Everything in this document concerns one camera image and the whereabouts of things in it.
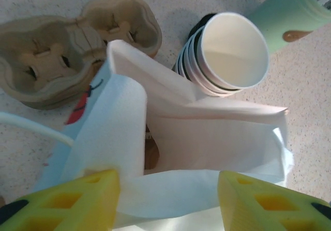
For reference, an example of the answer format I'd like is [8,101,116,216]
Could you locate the brown pulp cup carrier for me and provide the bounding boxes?
[5,44,163,111]
[0,0,163,105]
[144,124,160,170]

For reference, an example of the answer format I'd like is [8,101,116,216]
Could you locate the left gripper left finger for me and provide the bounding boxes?
[0,168,121,231]

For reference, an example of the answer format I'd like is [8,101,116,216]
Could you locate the mint green straw holder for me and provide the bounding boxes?
[244,0,331,54]

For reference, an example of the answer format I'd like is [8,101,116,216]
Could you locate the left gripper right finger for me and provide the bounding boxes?
[218,171,331,231]

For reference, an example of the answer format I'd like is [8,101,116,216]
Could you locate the stack of white paper cups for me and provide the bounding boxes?
[198,12,269,89]

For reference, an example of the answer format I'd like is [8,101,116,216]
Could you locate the white bag with red print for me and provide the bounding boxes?
[38,77,295,231]

